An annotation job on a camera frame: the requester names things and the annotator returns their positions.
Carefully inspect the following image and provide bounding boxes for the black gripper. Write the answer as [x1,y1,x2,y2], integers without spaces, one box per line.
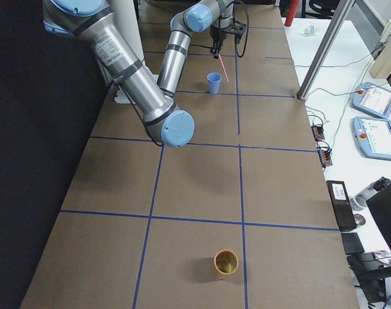
[210,26,229,59]

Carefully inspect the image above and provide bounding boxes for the white blue tube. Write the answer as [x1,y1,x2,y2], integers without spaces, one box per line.
[300,24,318,36]

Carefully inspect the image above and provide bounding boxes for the teach pendant tablet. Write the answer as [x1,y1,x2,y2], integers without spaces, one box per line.
[352,82,391,119]
[352,117,391,161]

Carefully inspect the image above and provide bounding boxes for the orange connector board near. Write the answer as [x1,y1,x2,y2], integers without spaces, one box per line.
[316,141,332,168]

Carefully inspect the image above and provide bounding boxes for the white pedestal column base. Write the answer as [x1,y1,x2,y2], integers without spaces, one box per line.
[110,0,145,104]

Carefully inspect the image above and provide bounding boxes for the far teach pendant tablet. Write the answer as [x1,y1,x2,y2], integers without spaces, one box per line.
[352,82,391,119]

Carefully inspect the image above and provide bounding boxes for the orange cup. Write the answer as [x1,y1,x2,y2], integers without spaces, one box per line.
[213,248,239,280]

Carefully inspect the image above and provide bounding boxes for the orange connector board far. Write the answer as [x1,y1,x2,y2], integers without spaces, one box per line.
[311,124,325,141]

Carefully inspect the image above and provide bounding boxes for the aluminium frame post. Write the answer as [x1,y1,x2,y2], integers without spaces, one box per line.
[296,0,355,100]

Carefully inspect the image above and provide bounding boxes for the silver round can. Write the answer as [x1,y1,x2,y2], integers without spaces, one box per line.
[354,214,366,227]

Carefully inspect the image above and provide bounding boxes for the orange connector board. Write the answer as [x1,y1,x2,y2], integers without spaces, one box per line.
[311,124,325,141]
[316,141,332,168]

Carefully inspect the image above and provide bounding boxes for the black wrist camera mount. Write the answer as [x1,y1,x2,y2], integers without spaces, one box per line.
[232,20,248,37]

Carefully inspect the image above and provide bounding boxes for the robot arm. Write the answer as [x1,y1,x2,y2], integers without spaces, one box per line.
[42,1,232,147]

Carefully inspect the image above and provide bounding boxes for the black monitor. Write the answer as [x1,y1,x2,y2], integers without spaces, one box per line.
[367,184,391,250]

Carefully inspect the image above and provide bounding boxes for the near teach pendant tablet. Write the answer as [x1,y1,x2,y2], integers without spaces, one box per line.
[352,117,391,161]

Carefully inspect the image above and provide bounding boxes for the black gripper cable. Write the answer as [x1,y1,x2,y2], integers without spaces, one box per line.
[232,0,250,59]

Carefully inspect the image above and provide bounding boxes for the blue ribbed plastic cup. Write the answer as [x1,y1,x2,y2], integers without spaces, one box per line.
[206,72,222,95]

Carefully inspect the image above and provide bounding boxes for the black box with label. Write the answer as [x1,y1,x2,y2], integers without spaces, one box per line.
[326,180,357,232]

